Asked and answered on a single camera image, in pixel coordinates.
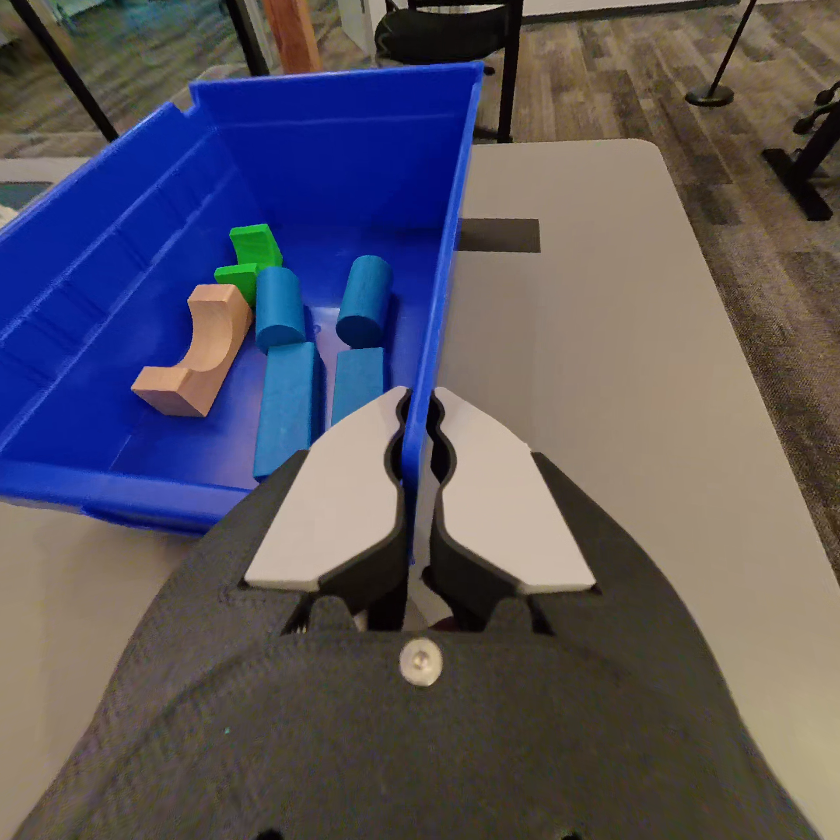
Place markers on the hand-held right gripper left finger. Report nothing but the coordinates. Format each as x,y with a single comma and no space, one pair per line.
328,512

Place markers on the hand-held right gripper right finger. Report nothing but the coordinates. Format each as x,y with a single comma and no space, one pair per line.
512,518

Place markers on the blue wooden block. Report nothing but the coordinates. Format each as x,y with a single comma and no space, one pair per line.
358,384
285,407

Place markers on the natural wooden arch block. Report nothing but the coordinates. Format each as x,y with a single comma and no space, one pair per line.
197,354

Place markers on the blue wooden cylinder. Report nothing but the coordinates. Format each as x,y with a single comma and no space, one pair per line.
279,308
364,298

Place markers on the green wooden block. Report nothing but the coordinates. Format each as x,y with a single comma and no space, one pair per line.
253,259

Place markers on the blue plastic bin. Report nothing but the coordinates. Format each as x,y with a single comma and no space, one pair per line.
197,197

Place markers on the black table leg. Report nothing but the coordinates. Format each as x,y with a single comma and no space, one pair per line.
508,72
248,36
65,72

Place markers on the brown wooden table leg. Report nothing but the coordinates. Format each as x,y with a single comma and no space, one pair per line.
295,36

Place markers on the black floor stand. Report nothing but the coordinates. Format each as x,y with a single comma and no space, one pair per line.
715,85

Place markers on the black office chair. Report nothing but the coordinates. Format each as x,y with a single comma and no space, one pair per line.
446,29

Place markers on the black table frame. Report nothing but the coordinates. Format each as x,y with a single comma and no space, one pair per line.
804,164

